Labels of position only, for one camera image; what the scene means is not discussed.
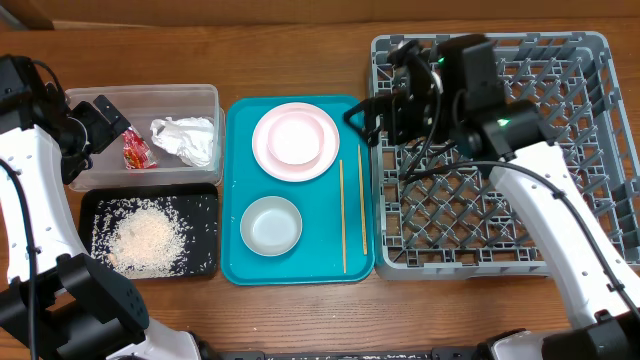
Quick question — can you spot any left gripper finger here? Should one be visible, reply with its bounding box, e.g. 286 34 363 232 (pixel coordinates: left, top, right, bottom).
93 95 131 140
72 101 98 120

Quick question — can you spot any red snack wrapper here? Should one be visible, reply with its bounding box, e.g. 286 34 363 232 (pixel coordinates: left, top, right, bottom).
122 126 158 170

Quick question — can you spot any white napkin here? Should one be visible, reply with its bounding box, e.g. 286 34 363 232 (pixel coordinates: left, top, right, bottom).
150 117 216 167

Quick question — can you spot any white rice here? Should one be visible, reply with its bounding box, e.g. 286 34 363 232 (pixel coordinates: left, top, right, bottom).
89 195 217 279

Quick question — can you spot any grey bowl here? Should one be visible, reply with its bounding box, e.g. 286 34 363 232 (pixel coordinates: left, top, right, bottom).
240 196 303 257

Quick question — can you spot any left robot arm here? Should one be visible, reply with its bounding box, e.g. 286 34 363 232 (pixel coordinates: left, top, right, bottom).
1 55 215 359

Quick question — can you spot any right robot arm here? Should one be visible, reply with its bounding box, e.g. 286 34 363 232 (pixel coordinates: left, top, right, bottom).
354 34 639 359

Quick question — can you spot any right wooden chopstick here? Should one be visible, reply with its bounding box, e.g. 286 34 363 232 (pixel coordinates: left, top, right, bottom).
357 145 368 256

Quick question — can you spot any wooden chopstick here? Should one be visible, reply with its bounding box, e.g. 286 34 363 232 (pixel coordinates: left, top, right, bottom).
357 145 368 256
339 159 347 274

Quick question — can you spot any clear plastic bin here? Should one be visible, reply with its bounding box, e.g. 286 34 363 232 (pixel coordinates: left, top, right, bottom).
66 84 225 192

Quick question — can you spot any small pink plate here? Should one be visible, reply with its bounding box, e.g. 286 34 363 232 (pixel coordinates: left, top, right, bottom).
266 111 324 165

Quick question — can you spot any large pink plate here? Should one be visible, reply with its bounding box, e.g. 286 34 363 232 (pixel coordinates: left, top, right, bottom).
252 102 340 182

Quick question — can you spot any grey dish rack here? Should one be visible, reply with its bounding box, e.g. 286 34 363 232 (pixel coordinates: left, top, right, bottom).
371 32 639 280

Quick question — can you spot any black plastic tray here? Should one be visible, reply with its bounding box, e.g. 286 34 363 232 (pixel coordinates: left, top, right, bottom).
73 182 221 284

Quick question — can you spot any teal serving tray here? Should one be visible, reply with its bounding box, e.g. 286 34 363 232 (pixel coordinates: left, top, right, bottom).
220 95 375 286

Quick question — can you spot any left wooden chopstick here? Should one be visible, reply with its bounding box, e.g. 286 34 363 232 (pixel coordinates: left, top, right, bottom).
339 159 347 274

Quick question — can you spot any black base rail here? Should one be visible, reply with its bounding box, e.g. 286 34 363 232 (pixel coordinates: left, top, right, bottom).
218 346 492 360

